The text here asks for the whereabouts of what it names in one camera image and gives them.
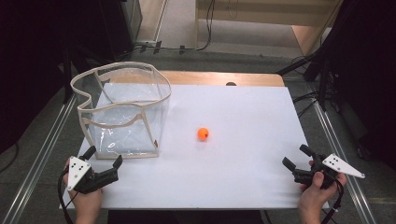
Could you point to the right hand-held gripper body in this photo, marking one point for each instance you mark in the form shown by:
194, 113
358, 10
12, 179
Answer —
339, 165

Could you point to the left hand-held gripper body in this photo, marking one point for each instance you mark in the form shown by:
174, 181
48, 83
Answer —
77, 172

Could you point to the transparent bag with beige trim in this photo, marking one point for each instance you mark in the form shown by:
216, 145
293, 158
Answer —
124, 104

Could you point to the orange ball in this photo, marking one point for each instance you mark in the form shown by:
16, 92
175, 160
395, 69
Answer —
203, 133

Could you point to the person's left hand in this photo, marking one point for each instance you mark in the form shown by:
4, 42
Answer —
88, 203

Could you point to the person's right hand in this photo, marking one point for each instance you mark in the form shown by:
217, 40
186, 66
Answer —
316, 197

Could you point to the white board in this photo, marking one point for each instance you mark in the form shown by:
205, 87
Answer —
233, 171

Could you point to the black stand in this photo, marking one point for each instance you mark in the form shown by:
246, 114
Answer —
295, 64

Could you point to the dark curtain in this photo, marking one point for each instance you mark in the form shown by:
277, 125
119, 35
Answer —
31, 62
367, 77

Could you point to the wooden table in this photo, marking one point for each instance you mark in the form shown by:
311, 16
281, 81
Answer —
193, 77

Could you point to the black cabinet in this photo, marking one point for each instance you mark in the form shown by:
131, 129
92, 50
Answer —
118, 28

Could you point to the beige wooden shelf unit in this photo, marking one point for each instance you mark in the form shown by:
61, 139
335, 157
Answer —
264, 15

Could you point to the metal floor rail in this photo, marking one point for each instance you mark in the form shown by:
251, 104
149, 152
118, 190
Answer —
339, 149
40, 158

